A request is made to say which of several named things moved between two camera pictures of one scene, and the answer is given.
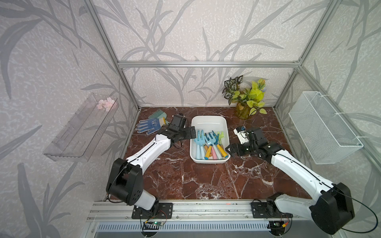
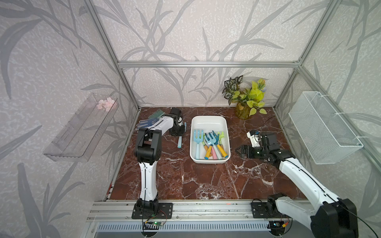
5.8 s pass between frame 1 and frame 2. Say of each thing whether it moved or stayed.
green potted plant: stayed
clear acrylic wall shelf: stayed
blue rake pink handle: stayed
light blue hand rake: moved
